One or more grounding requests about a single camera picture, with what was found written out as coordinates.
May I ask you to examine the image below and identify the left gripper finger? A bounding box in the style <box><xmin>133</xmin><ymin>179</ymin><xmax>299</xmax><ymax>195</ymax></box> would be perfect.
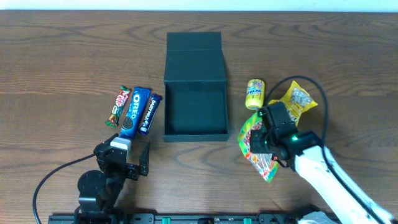
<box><xmin>139</xmin><ymin>142</ymin><xmax>150</xmax><ymax>167</ymax></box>
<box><xmin>104</xmin><ymin>133</ymin><xmax>119</xmax><ymax>145</ymax></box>

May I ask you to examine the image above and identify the green Haribo gummy bag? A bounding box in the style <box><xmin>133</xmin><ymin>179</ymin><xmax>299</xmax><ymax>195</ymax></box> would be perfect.
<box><xmin>237</xmin><ymin>113</ymin><xmax>279</xmax><ymax>182</ymax></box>

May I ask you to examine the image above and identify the yellow Hacks candy bag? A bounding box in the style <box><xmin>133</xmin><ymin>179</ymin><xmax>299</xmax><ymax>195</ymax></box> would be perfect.
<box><xmin>268</xmin><ymin>81</ymin><xmax>318</xmax><ymax>126</ymax></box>

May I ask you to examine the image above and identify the yellow Mentos bottle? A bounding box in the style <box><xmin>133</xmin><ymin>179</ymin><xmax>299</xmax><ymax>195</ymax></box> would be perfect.
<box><xmin>245</xmin><ymin>79</ymin><xmax>266</xmax><ymax>110</ymax></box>

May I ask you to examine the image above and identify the blue Oreo cookie pack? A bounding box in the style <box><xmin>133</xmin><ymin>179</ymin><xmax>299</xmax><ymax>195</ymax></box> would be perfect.
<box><xmin>119</xmin><ymin>86</ymin><xmax>151</xmax><ymax>139</ymax></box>

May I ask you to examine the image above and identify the purple Dairy Milk bar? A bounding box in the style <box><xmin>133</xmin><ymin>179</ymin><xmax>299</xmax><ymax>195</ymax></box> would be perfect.
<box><xmin>138</xmin><ymin>94</ymin><xmax>162</xmax><ymax>136</ymax></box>

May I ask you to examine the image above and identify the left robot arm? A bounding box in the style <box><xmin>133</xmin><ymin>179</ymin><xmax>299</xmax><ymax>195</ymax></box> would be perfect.
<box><xmin>75</xmin><ymin>134</ymin><xmax>150</xmax><ymax>223</ymax></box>

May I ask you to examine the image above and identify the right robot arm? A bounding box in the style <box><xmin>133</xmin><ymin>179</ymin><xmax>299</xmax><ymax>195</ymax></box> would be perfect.
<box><xmin>249</xmin><ymin>102</ymin><xmax>397</xmax><ymax>223</ymax></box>

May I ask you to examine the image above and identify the red green KitKat bar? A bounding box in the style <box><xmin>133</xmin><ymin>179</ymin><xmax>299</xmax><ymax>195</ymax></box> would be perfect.
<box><xmin>105</xmin><ymin>85</ymin><xmax>131</xmax><ymax>128</ymax></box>

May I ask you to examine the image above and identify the dark green open box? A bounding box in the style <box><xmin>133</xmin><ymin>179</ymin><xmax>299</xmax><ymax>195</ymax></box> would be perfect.
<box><xmin>164</xmin><ymin>32</ymin><xmax>229</xmax><ymax>142</ymax></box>

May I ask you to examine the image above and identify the right black cable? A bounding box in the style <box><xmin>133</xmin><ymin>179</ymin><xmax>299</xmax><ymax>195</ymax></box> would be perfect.
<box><xmin>264</xmin><ymin>75</ymin><xmax>386</xmax><ymax>224</ymax></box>

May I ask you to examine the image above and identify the black cable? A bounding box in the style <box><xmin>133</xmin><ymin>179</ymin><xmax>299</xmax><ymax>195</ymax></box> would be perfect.
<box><xmin>264</xmin><ymin>75</ymin><xmax>386</xmax><ymax>224</ymax></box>
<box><xmin>32</xmin><ymin>152</ymin><xmax>98</xmax><ymax>224</ymax></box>

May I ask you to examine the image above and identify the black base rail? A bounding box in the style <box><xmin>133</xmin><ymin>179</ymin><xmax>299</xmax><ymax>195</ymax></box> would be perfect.
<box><xmin>48</xmin><ymin>212</ymin><xmax>330</xmax><ymax>224</ymax></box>

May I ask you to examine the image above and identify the left black cable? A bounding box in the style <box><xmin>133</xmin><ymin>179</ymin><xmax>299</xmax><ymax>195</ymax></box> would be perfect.
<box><xmin>32</xmin><ymin>152</ymin><xmax>98</xmax><ymax>224</ymax></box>

